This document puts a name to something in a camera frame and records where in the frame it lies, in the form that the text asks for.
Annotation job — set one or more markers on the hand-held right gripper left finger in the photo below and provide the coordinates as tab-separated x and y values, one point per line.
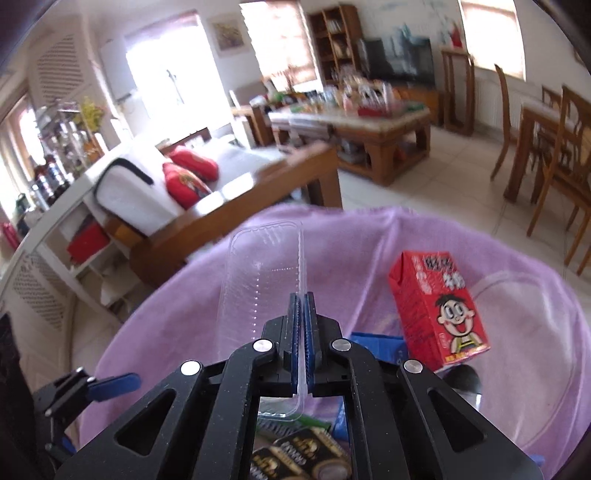
293	334

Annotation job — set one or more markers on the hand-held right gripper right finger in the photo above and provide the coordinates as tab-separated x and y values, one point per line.
310	334

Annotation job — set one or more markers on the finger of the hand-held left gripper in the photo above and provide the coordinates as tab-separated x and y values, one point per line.
115	385

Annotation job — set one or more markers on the clear plastic tray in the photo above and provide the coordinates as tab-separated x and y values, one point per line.
263	277

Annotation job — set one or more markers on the clear container with black lid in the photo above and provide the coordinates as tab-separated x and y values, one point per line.
465	378

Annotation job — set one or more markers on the blue packet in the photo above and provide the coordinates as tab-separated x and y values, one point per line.
378	346

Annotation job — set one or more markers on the green packet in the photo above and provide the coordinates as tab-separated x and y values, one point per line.
286	421

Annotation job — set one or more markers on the purple printed cloth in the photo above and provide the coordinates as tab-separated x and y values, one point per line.
194	314

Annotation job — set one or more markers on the black gold packet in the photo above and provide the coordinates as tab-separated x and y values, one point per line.
300	454

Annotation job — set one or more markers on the red milk carton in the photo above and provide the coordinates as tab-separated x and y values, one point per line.
434	314

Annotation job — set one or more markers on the wooden sofa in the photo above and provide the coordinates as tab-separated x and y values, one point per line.
258	194

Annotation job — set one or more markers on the red box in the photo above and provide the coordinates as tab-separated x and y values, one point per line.
87	242

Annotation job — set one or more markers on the red printed pillow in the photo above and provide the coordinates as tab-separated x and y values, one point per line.
184	184
196	162

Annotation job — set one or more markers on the white shelf unit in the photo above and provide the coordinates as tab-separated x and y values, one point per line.
60	203

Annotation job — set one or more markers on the wooden coffee table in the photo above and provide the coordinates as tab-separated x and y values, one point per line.
369	134

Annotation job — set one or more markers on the red tray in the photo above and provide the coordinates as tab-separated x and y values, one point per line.
374	110

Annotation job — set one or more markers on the metal rack with bottles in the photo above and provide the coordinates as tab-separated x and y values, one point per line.
60	157

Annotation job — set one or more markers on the wooden television stand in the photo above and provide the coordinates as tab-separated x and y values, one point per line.
420	101

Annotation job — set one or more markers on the yellow flowers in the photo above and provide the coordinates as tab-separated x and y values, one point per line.
90	113

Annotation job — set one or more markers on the tall wooden stand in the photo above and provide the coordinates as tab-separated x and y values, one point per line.
457	92

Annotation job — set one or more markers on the wooden dining chair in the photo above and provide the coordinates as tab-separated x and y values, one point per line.
503	120
565	175

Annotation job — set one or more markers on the black television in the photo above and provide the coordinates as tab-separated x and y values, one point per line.
401	60

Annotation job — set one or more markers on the wooden bookshelf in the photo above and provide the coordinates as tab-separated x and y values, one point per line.
334	41

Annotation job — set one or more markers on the wooden dining table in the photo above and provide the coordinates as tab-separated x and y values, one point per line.
531	120

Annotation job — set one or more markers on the red ornament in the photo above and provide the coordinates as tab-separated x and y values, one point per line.
457	36

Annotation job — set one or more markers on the framed wall picture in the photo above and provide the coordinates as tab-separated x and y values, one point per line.
227	33

